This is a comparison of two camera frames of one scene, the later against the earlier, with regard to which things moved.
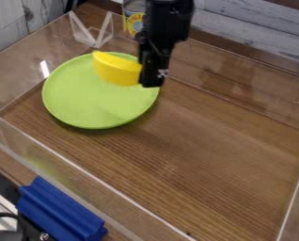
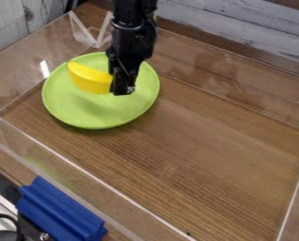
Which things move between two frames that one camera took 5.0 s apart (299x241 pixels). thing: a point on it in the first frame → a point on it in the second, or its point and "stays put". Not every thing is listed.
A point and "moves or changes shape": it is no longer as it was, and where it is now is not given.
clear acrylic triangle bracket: x=91 y=35 stays put
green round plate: x=81 y=100 stays put
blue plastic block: x=55 y=211 stays put
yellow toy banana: x=117 y=70 moves or changes shape
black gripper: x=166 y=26 → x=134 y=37
